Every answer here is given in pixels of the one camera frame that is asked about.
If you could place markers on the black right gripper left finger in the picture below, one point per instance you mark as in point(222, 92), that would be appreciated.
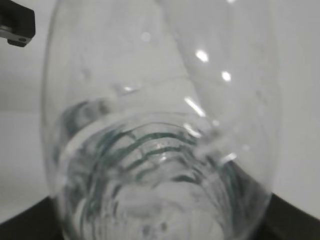
point(39, 222)

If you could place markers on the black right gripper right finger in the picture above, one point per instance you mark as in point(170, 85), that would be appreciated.
point(283, 221)

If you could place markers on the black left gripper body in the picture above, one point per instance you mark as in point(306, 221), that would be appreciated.
point(17, 23)

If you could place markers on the clear green-label water bottle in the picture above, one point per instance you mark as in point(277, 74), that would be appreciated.
point(160, 118)

